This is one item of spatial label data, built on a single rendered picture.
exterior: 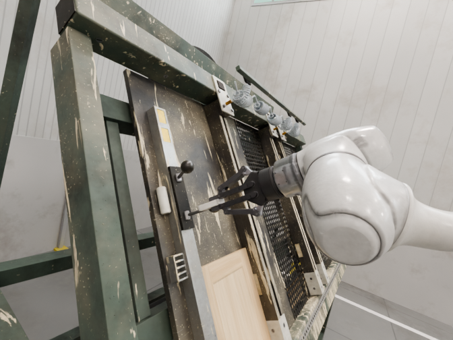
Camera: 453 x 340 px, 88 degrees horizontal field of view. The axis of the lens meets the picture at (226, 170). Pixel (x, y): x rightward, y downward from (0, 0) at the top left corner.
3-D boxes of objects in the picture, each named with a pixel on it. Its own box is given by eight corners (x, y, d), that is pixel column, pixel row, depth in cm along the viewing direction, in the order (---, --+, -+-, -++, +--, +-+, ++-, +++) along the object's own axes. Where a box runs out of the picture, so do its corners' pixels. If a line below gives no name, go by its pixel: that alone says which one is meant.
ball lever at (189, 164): (172, 185, 73) (184, 171, 62) (170, 174, 74) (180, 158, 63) (184, 183, 75) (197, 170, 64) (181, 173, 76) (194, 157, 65)
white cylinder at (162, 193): (154, 189, 71) (158, 215, 69) (160, 185, 69) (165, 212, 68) (161, 189, 73) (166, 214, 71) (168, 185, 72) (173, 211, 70)
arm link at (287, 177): (306, 192, 45) (278, 201, 48) (317, 191, 53) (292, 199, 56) (291, 149, 47) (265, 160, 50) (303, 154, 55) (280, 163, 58)
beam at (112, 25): (57, 36, 63) (75, 11, 58) (54, 7, 65) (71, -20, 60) (297, 148, 247) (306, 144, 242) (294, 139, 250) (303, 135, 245)
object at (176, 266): (170, 283, 64) (178, 282, 63) (165, 257, 66) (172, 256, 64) (180, 278, 67) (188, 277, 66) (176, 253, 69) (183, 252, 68)
